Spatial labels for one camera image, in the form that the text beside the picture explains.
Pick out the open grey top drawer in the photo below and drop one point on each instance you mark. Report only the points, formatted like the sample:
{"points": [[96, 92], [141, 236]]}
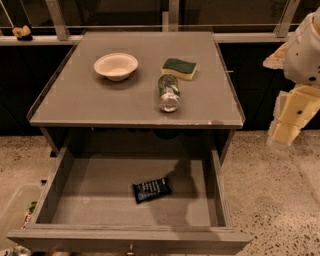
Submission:
{"points": [[88, 205]]}

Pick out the clear plastic bin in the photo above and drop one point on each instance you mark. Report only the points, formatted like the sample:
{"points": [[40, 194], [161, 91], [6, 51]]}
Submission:
{"points": [[14, 214]]}

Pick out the grey cabinet counter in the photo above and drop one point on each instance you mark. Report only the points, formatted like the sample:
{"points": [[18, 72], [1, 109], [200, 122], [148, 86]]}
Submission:
{"points": [[78, 97]]}

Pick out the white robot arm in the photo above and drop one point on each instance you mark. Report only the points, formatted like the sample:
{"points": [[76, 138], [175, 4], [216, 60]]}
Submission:
{"points": [[315, 20]]}

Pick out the small yellow black object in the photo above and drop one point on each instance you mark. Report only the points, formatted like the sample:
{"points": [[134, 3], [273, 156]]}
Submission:
{"points": [[22, 33]]}

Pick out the metal drawer handle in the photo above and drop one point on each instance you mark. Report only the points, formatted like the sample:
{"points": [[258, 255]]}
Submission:
{"points": [[130, 252]]}

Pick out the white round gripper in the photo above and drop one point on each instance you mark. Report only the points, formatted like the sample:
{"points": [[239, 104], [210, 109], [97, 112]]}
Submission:
{"points": [[302, 58]]}

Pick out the snack packets in bin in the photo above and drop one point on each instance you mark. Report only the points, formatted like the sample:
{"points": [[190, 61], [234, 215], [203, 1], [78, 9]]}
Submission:
{"points": [[28, 214]]}

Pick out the metal railing frame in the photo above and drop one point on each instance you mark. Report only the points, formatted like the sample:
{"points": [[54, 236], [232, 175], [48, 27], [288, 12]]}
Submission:
{"points": [[62, 22]]}

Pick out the dark blue rxbar wrapper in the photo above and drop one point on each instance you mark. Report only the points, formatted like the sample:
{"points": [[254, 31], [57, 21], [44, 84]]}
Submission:
{"points": [[150, 190]]}

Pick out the clear plastic bottle green label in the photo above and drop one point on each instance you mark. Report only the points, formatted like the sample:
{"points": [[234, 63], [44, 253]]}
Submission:
{"points": [[169, 94]]}

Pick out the green yellow sponge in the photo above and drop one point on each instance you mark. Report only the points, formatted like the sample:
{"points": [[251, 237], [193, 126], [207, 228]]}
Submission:
{"points": [[179, 68]]}

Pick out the white paper bowl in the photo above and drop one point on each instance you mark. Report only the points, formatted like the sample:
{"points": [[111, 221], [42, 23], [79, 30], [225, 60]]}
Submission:
{"points": [[116, 66]]}

